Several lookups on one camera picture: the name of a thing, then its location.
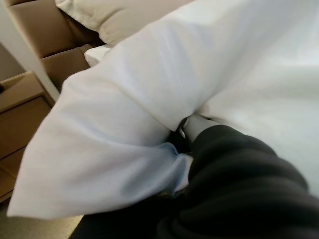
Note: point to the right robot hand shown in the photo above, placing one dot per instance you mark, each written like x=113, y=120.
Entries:
x=236, y=186

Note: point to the white duvet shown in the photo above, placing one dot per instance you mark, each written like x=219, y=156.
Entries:
x=124, y=124

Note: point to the mattress with white sheet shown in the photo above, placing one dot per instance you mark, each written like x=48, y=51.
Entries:
x=96, y=56

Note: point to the beige pillow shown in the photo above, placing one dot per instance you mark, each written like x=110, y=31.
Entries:
x=112, y=22

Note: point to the wooden nightstand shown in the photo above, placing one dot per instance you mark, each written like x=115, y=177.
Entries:
x=25, y=119

